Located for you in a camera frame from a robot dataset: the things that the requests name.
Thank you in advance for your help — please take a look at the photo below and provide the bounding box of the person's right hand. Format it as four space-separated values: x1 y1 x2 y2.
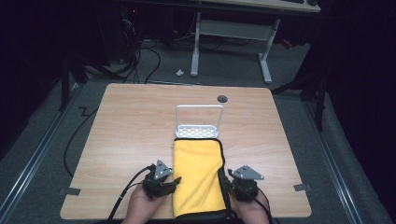
231 193 273 224

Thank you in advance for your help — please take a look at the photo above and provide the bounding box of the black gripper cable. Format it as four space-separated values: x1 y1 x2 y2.
106 164 156 224
244 188 276 224

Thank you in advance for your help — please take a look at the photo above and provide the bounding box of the white-legged desk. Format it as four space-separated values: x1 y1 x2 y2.
189 0 322 85

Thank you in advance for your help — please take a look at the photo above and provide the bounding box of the yellow and grey towel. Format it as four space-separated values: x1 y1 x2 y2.
171 137 233 221

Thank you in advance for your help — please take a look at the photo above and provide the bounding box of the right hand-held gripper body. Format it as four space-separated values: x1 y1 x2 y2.
229 164 266 203

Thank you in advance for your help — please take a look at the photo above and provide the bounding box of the metal floor rail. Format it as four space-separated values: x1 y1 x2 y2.
303 101 365 224
0 82 81 217

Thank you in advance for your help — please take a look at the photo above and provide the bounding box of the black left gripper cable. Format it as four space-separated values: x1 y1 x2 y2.
106 164 156 224

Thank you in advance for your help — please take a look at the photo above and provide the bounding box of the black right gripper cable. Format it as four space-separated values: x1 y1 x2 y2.
244 188 276 224

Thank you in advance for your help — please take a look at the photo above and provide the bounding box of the black stand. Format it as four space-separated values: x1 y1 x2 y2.
270 69 329 133
58 50 89 113

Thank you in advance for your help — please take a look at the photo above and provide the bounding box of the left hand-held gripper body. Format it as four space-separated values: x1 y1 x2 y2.
142 159 176 200

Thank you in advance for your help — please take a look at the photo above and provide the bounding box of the bundle of black cables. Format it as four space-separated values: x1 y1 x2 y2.
83 36 163 85

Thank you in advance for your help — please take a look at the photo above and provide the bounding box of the person's left hand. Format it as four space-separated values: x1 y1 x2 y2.
120 184 168 224

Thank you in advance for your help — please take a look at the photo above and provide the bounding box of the white metal towel rack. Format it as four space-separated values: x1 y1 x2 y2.
175 104 225 140

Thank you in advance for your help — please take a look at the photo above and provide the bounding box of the black floor cable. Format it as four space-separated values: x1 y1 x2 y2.
63 105 100 179

